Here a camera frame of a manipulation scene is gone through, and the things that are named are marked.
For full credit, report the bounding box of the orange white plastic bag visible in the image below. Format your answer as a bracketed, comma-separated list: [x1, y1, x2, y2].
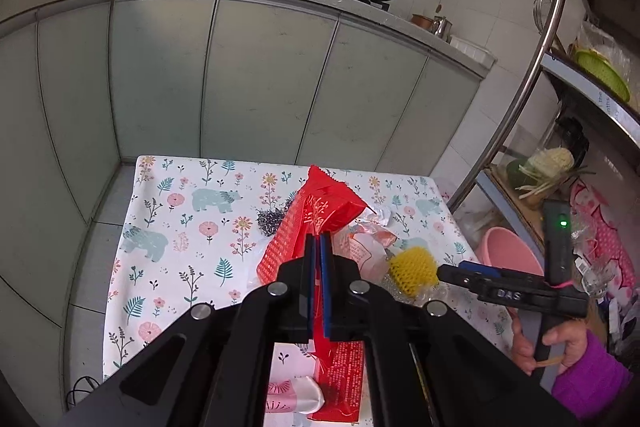
[332, 206, 398, 283]

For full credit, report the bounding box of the yellow foam fruit net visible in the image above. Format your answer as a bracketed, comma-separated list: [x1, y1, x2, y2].
[388, 246, 438, 298]

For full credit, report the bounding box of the red snack wrapper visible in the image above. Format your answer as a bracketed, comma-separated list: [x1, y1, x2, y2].
[256, 166, 368, 423]

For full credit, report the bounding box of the pink white paper cup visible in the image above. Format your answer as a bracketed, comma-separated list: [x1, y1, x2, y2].
[266, 376, 326, 415]

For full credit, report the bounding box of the purple sleeve forearm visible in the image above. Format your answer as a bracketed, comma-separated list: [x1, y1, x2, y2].
[551, 331, 634, 421]

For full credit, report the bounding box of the right hand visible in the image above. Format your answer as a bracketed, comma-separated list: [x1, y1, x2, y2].
[509, 309, 588, 375]

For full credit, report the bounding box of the pink plastic bin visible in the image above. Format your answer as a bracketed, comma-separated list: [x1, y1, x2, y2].
[476, 227, 544, 277]

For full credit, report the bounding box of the steel wool scrubber ball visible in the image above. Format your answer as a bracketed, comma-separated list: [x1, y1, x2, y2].
[257, 193, 296, 237]

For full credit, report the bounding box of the pink polka dot bag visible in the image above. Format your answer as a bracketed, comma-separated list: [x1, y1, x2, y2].
[570, 180, 636, 300]

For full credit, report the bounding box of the floral bear tablecloth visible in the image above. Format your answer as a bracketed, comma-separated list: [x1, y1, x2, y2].
[103, 155, 476, 376]

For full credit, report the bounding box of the cabbage and greens bowl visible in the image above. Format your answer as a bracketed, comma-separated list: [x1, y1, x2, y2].
[506, 147, 592, 209]

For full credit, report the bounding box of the green plastic basket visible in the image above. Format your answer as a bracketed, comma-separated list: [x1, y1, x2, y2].
[574, 49, 630, 102]

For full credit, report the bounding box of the steel kettle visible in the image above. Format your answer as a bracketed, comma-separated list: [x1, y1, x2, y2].
[432, 16, 452, 42]

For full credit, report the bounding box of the copper pot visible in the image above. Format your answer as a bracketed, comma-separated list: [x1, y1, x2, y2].
[410, 14, 434, 31]

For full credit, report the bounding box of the metal shelf rack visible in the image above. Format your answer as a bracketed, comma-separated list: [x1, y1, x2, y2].
[447, 0, 640, 358]

